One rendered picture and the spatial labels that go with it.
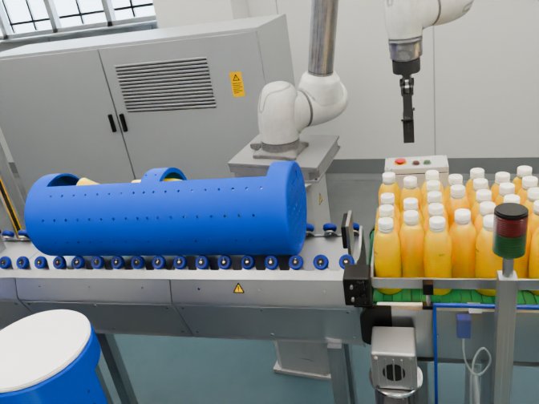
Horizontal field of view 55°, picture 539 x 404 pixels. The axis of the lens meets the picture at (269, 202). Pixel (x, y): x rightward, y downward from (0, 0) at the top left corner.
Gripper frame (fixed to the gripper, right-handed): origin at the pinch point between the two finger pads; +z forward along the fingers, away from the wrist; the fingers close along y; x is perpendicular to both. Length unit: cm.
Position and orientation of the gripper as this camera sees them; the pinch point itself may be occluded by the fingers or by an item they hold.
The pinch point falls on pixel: (408, 128)
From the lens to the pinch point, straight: 156.6
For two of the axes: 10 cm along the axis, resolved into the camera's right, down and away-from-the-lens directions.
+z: 1.5, 8.9, 4.3
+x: 9.6, -0.3, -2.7
